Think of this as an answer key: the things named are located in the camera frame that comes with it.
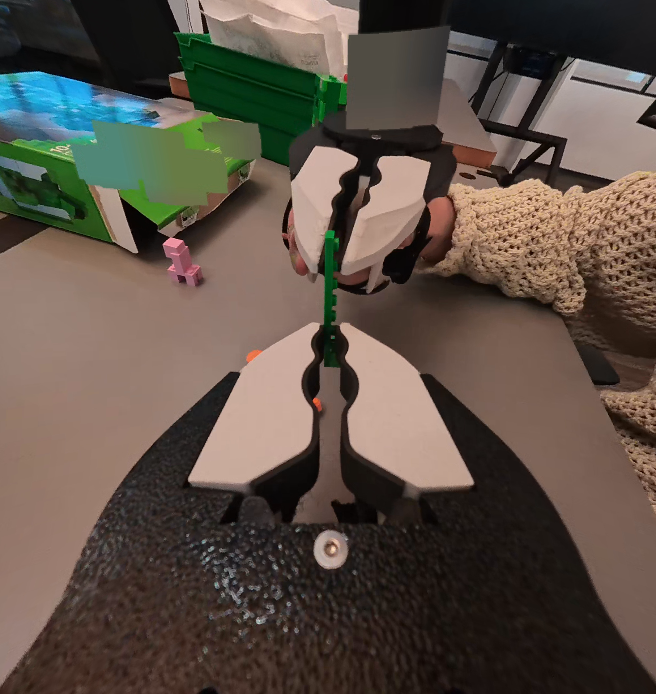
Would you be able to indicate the black tv stand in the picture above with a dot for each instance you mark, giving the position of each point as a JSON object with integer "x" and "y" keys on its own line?
{"x": 523, "y": 108}

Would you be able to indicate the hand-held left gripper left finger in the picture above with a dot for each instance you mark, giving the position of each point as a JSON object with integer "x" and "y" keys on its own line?
{"x": 252, "y": 428}

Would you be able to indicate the person's torso in knit sweater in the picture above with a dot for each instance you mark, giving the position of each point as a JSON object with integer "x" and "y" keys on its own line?
{"x": 648, "y": 434}

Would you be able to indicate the person's right hand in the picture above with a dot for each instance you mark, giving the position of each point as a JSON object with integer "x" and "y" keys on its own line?
{"x": 442, "y": 227}

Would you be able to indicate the black chair armrest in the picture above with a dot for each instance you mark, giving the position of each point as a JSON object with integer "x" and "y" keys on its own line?
{"x": 599, "y": 363}

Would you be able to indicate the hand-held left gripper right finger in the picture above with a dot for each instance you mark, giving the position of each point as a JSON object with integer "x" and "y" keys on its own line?
{"x": 409, "y": 428}

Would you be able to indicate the pink lego pig figure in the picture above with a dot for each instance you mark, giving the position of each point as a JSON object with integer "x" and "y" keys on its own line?
{"x": 179, "y": 260}

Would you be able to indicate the black foam board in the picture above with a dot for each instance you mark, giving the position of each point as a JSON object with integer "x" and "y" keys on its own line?
{"x": 116, "y": 32}

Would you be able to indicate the person's right forearm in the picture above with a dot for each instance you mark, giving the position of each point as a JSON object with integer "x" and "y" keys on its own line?
{"x": 550, "y": 244}

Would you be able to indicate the orange lego brick separator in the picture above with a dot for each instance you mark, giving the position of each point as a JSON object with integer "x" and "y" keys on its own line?
{"x": 253, "y": 355}

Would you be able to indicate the green plastic crate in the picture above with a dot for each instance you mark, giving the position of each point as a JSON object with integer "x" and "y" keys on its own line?
{"x": 241, "y": 92}

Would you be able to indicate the grey top wooden cabinet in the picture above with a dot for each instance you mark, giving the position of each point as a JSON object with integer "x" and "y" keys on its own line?
{"x": 463, "y": 124}

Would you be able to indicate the long narrow green lego plate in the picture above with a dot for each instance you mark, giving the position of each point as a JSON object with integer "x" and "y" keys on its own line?
{"x": 331, "y": 303}

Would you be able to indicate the green cardboard lego box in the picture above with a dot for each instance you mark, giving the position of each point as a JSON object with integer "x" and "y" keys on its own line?
{"x": 35, "y": 179}

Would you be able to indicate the white paper bag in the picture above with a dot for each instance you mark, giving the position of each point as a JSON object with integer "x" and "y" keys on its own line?
{"x": 274, "y": 32}

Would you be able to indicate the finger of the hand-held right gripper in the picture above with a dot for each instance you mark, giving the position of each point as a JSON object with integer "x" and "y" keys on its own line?
{"x": 311, "y": 190}
{"x": 393, "y": 206}

